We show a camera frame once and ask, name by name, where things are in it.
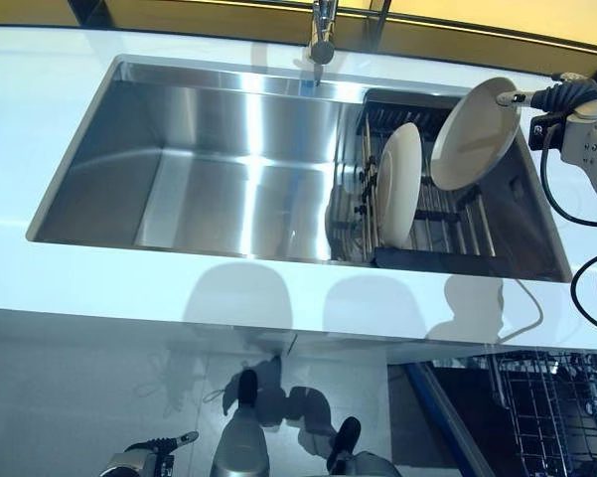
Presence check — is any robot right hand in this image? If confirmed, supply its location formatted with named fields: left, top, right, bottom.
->
left=494, top=72, right=597, bottom=115

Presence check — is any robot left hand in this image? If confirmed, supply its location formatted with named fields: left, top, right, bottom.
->
left=123, top=429, right=201, bottom=468

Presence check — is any cream plate with grey rim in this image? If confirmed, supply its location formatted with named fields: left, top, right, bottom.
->
left=430, top=77, right=522, bottom=193

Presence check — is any cream ceramic plate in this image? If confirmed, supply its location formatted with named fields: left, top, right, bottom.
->
left=374, top=121, right=423, bottom=248

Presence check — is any robot left leg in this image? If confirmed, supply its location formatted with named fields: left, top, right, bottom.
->
left=218, top=368, right=272, bottom=477

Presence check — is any robot leg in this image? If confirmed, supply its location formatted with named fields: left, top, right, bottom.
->
left=325, top=415, right=399, bottom=477
left=218, top=368, right=272, bottom=477

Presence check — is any black dish drying rack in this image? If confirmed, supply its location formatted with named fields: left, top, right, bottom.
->
left=327, top=87, right=498, bottom=267

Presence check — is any robot right leg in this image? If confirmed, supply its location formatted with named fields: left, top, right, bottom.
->
left=325, top=415, right=399, bottom=477

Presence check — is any chrome kitchen faucet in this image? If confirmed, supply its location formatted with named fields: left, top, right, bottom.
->
left=292, top=0, right=342, bottom=88

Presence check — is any stainless steel sink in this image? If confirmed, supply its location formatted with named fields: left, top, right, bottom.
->
left=25, top=53, right=573, bottom=283

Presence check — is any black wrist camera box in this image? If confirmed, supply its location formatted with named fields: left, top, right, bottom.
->
left=528, top=112, right=568, bottom=151

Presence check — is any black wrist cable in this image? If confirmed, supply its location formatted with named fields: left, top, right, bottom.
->
left=539, top=121, right=597, bottom=332

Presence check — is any yellow window with dark frame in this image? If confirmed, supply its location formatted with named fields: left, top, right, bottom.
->
left=69, top=0, right=597, bottom=76

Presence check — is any wire dishwasher rack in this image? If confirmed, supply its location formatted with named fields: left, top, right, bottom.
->
left=486, top=350, right=597, bottom=477

